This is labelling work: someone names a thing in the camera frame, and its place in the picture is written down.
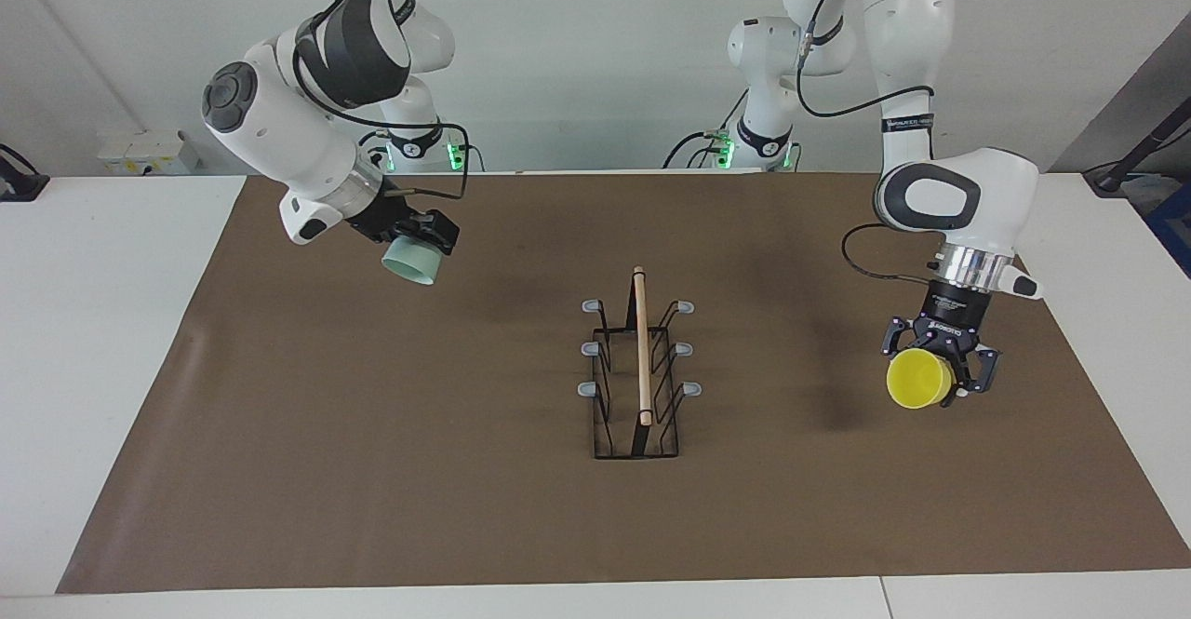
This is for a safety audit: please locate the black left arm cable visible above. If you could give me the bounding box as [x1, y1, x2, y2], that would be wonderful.
[796, 0, 936, 283]

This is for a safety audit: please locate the brown table mat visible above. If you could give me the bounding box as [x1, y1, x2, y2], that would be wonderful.
[56, 172, 1191, 595]

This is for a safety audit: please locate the black stand pole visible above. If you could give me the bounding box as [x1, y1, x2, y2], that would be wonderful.
[1084, 121, 1191, 196]

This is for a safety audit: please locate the yellow plastic cup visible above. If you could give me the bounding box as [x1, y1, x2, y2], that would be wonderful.
[886, 347, 955, 410]

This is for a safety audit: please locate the white power strip box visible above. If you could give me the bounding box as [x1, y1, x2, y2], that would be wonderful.
[98, 130, 201, 176]

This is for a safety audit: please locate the black base cable bundle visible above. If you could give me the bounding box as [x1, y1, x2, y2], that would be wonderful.
[662, 88, 750, 169]

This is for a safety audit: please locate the blue box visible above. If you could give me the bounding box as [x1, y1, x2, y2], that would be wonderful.
[1146, 182, 1191, 276]

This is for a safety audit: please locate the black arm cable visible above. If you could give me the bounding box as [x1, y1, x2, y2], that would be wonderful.
[796, 0, 936, 283]
[293, 37, 472, 203]

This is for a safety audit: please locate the black clamp mount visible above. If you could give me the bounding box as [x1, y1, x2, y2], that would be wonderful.
[0, 144, 49, 203]

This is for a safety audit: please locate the black wire cup rack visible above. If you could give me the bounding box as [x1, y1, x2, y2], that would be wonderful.
[577, 266, 703, 460]

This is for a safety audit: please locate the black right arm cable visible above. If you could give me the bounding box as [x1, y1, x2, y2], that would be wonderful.
[293, 37, 472, 203]

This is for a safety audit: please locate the pale green plastic cup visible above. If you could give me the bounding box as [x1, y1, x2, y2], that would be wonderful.
[381, 235, 443, 286]

